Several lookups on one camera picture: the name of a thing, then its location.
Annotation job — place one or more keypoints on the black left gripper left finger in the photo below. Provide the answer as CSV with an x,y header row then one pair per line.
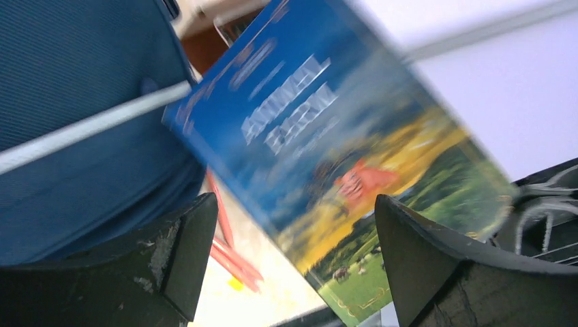
x,y
151,276

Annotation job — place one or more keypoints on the blue green landscape book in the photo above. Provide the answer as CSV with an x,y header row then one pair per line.
x,y
307,118

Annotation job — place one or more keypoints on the navy blue student backpack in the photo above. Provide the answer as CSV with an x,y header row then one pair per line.
x,y
85,156

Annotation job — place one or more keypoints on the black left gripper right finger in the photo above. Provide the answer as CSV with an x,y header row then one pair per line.
x,y
439,277

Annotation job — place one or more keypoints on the brown wooden metronome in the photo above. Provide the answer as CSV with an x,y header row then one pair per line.
x,y
212,30

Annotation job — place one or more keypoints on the white yellow-tipped pen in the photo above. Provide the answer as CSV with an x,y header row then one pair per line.
x,y
235,284

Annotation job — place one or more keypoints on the pink pen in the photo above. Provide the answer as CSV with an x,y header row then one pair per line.
x,y
240,274
232,257
222,214

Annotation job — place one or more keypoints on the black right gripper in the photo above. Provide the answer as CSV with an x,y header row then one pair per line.
x,y
543,221

